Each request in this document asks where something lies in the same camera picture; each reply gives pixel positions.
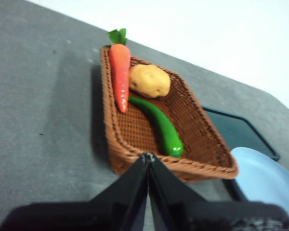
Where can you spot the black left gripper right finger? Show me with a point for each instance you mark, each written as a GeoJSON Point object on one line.
{"type": "Point", "coordinates": [195, 216]}

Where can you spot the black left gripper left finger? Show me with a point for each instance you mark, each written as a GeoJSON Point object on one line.
{"type": "Point", "coordinates": [98, 216]}

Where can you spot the blue round plate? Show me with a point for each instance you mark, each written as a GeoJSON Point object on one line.
{"type": "Point", "coordinates": [267, 178]}

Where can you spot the green pepper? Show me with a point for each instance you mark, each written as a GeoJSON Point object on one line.
{"type": "Point", "coordinates": [163, 125]}

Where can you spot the black rectangular tray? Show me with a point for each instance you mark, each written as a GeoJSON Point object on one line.
{"type": "Point", "coordinates": [238, 130]}

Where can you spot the brown wicker basket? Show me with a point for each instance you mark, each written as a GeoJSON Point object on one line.
{"type": "Point", "coordinates": [135, 125]}

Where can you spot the tan potato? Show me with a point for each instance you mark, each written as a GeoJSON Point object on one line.
{"type": "Point", "coordinates": [149, 80]}

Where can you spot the orange carrot with green leaves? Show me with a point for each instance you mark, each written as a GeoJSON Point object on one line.
{"type": "Point", "coordinates": [119, 72]}

